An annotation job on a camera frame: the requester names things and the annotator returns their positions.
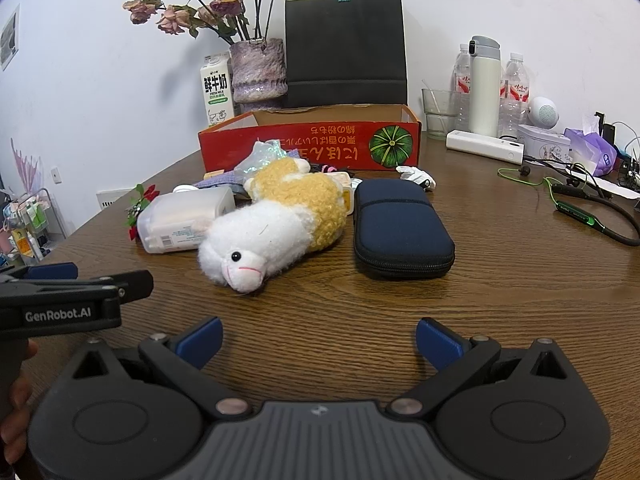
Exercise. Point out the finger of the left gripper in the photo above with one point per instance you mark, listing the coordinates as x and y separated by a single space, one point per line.
55 271

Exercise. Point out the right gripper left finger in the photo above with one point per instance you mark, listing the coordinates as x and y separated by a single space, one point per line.
180 359

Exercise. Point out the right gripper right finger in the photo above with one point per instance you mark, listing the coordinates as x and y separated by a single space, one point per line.
459 364

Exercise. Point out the red artificial rose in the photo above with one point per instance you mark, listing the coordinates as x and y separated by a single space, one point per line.
144 196

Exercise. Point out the navy blue zipper case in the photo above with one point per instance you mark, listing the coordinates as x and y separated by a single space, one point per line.
398 233

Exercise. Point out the white tissue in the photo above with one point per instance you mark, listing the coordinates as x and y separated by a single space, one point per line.
417 176

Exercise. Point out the white and yellow plush sheep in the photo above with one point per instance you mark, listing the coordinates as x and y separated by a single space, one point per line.
293 212

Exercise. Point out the iridescent plastic bag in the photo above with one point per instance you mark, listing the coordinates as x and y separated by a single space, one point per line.
263 153

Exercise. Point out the purple knitted pouch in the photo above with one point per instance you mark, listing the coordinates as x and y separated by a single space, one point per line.
226 179

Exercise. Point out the cream yellow plug adapter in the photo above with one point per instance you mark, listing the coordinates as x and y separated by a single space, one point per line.
344 183

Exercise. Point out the person's left hand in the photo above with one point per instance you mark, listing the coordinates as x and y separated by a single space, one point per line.
14 425

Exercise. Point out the green black neckband earphones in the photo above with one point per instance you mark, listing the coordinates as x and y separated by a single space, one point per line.
556 189

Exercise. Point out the white power bank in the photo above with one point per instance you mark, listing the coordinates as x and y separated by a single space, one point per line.
486 146

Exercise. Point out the white round tin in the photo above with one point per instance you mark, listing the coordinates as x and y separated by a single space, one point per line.
545 144

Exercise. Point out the red pumpkin cardboard box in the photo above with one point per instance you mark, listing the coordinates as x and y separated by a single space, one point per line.
373 137

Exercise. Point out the white green milk carton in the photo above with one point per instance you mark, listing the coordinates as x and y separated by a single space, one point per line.
215 77

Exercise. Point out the purple tissue pack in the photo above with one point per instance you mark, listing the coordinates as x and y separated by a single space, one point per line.
591 150

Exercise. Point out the clear drinking glass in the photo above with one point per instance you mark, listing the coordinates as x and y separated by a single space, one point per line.
440 109

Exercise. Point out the white round speaker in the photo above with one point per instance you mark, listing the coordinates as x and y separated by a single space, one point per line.
542 112

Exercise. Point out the purple ceramic vase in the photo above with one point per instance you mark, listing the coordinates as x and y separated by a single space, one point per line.
258 79

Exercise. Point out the left plastic water bottle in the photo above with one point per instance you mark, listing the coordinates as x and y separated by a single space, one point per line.
461 86

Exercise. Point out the plastic water bottle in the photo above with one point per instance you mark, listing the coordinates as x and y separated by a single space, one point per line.
461 86
514 96

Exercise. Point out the right plastic water bottle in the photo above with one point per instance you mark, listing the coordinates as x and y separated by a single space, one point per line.
514 96

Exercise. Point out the white thermos bottle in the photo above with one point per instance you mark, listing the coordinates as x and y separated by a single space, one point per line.
486 70

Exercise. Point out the dried rose bouquet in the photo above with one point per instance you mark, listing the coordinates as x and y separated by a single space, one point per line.
231 20

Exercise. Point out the black paper shopping bag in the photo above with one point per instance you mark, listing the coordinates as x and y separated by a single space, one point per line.
345 52

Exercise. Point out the wire storage rack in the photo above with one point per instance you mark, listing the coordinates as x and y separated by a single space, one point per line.
34 225

